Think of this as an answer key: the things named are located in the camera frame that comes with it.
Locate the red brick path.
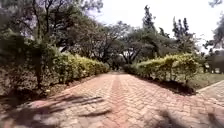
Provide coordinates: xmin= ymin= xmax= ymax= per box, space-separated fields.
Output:
xmin=0 ymin=70 xmax=224 ymax=128

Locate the grass strip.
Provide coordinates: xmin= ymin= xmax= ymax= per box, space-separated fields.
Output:
xmin=179 ymin=72 xmax=224 ymax=92

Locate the row of trees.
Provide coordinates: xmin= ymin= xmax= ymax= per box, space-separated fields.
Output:
xmin=0 ymin=0 xmax=224 ymax=73

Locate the green trimmed hedge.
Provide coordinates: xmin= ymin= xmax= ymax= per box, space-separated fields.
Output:
xmin=122 ymin=53 xmax=201 ymax=84
xmin=0 ymin=33 xmax=111 ymax=98

